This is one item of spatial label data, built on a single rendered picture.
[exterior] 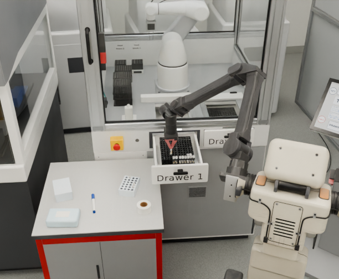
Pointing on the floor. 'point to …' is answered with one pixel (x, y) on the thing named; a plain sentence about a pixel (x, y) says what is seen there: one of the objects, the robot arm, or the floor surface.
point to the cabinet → (201, 200)
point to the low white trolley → (102, 223)
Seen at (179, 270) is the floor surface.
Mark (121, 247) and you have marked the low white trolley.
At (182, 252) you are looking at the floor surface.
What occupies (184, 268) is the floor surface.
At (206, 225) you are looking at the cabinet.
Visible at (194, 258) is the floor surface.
